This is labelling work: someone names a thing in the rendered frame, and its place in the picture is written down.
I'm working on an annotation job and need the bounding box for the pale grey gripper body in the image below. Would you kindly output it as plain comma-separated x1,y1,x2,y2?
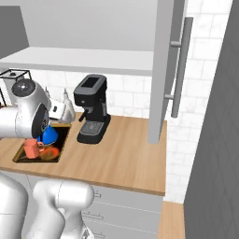
60,92,77,123

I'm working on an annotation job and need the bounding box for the orange mug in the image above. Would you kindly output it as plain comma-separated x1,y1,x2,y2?
22,138,45,160

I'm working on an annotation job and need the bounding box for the tall dark grey cabinet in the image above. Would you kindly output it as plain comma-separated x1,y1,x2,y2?
183,0,239,239

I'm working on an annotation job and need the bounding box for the black coffee machine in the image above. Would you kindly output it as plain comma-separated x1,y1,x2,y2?
73,74,112,145

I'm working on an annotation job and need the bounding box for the orange round food item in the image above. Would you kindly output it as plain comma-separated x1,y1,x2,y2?
38,146,61,162

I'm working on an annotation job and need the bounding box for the grey drawer front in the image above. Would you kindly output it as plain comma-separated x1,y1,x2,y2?
90,184,164,215
81,218,160,239
81,201,162,235

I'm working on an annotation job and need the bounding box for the black wire stand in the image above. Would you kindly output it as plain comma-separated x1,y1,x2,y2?
0,69,33,107

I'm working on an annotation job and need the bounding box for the grey wall cabinet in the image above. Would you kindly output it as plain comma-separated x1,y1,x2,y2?
0,0,161,77

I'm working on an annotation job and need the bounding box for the grey cabinet door with bar handle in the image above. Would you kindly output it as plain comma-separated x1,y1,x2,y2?
147,0,190,145

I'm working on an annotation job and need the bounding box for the grey bar door handle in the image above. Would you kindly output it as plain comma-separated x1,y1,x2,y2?
164,17,194,119

